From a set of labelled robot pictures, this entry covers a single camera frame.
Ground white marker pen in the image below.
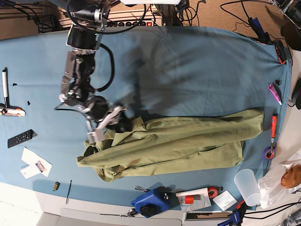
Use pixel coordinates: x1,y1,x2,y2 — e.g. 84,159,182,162
2,69,8,98

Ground power strip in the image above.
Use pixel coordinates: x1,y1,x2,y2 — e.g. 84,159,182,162
108,19,162,27

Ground white paper sheet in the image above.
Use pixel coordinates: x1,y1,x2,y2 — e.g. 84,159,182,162
21,147,52,177

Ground black orange clamp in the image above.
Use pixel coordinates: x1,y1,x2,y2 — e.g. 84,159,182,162
248,17,287,64

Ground translucent plastic cup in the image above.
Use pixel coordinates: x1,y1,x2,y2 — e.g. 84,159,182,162
234,169,261,207

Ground black tweezers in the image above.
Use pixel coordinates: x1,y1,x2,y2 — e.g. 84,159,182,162
65,180,72,204

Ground white paper roll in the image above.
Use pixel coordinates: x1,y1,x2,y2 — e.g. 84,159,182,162
175,187,208,197

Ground blue table cloth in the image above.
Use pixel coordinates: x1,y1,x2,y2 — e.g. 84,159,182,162
0,27,292,206

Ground white card with clip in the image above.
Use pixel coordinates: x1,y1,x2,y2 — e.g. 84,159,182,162
20,161,47,179

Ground brown bread roll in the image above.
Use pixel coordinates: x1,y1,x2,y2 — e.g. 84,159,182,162
281,165,301,188

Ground black remote control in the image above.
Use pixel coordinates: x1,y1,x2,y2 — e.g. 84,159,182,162
8,129,37,148

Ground printed paper sheet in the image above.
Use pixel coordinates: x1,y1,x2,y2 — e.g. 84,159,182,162
177,194,211,212

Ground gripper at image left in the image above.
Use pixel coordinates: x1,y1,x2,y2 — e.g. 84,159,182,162
83,96,133,143

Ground black computer mouse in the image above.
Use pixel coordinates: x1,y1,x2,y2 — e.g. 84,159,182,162
288,78,301,110

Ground orange block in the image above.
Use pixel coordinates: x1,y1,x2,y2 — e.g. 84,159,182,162
184,195,194,205

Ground purple tape roll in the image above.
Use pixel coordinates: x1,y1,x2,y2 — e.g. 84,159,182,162
262,147,276,161

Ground blue plastic device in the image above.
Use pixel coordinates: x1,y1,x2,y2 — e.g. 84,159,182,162
131,186,171,218

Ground white plastic bag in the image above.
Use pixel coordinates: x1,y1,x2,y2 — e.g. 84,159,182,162
258,150,301,209

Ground purple tube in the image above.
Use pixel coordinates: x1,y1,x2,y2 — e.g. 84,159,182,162
268,83,282,105

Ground olive green t-shirt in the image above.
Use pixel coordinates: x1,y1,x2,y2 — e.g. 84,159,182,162
77,109,264,183

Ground orange handled screwdriver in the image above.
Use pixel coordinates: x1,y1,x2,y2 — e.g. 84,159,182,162
271,114,277,149

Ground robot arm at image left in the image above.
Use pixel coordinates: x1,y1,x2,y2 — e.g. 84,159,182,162
59,0,132,144

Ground white booklet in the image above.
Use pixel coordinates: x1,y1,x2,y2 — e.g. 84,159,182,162
213,190,237,211

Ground orange tape roll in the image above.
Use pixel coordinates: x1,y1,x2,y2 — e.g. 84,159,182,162
207,186,219,199

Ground orange white utility knife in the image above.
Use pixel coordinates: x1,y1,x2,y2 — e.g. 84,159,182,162
0,97,26,117

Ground blue clamp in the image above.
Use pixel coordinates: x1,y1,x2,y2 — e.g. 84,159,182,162
218,201,247,226

